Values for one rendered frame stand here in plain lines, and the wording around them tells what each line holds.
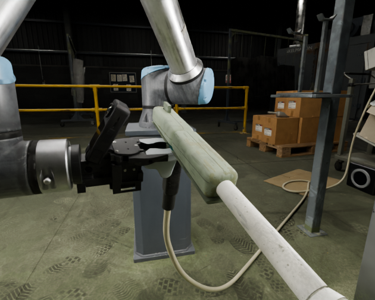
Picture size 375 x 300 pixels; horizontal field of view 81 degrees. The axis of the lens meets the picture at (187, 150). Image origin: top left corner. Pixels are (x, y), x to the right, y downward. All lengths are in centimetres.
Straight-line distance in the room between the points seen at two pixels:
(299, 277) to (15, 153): 39
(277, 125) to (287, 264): 300
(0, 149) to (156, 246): 91
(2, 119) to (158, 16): 55
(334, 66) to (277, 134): 197
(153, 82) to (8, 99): 69
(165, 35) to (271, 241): 72
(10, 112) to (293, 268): 41
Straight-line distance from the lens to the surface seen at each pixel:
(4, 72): 42
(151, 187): 104
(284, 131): 330
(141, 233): 115
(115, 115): 38
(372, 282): 107
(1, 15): 60
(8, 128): 42
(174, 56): 86
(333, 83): 136
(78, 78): 692
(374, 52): 300
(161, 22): 81
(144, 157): 39
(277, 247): 23
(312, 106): 356
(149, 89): 103
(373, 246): 102
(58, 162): 40
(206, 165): 30
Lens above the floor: 78
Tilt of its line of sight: 13 degrees down
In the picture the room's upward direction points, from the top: straight up
